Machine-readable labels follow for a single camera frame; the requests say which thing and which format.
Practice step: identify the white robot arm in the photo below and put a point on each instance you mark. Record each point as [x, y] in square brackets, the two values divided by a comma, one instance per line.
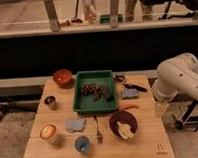
[174, 75]

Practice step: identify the small metal cup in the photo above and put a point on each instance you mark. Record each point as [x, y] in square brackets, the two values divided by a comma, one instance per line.
[50, 101]

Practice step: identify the blue cup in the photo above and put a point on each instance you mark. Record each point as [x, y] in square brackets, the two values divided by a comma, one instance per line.
[82, 144]

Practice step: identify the white cup orange inside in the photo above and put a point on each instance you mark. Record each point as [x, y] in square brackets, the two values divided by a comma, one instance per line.
[49, 133]

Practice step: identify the green plastic tray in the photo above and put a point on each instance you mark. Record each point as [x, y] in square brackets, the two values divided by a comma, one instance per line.
[108, 101]

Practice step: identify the dark grape bunch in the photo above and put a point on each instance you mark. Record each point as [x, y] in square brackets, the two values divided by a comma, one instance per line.
[91, 89]

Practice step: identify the blue sponge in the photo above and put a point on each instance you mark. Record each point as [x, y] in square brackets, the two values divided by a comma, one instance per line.
[129, 93]

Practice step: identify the orange bowl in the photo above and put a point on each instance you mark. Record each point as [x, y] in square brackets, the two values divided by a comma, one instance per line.
[62, 77]

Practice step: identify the orange carrot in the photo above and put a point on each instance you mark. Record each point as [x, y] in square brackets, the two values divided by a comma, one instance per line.
[130, 106]

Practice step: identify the dark red plate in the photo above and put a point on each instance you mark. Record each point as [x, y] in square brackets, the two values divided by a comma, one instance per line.
[124, 117]

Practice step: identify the grey-blue folded cloth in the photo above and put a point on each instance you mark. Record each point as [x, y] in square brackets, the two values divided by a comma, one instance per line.
[75, 125]

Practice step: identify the banana on plate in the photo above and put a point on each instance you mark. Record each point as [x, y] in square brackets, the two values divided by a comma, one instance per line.
[124, 130]

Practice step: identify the metal fork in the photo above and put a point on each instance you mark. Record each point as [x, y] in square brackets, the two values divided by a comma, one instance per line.
[98, 134]

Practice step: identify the black handled knife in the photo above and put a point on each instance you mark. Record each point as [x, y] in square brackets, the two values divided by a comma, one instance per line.
[132, 86]

